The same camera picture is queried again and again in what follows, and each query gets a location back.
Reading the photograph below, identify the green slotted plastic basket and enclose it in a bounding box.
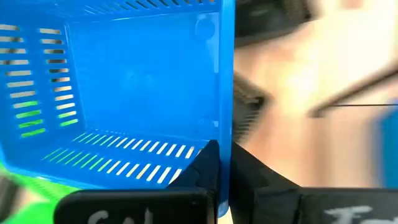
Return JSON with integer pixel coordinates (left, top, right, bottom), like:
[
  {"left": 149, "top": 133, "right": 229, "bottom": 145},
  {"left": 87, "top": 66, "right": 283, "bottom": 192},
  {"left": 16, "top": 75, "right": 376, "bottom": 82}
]
[{"left": 0, "top": 160, "right": 80, "bottom": 224}]

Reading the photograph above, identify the black slotted plastic basket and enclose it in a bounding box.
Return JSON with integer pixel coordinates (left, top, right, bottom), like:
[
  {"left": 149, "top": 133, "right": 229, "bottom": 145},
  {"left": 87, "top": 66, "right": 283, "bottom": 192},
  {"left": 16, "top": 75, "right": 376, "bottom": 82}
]
[
  {"left": 234, "top": 0, "right": 315, "bottom": 48},
  {"left": 232, "top": 72, "right": 268, "bottom": 144}
]

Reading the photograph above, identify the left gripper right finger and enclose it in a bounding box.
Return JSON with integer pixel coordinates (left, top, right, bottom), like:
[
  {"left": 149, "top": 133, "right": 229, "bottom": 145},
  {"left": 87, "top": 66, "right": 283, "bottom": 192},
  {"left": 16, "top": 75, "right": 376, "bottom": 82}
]
[{"left": 229, "top": 141, "right": 398, "bottom": 224}]

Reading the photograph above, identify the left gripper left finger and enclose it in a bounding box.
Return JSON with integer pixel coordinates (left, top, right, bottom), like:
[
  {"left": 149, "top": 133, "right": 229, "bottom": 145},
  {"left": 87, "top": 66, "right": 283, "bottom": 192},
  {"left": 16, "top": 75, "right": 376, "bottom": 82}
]
[{"left": 53, "top": 139, "right": 220, "bottom": 224}]

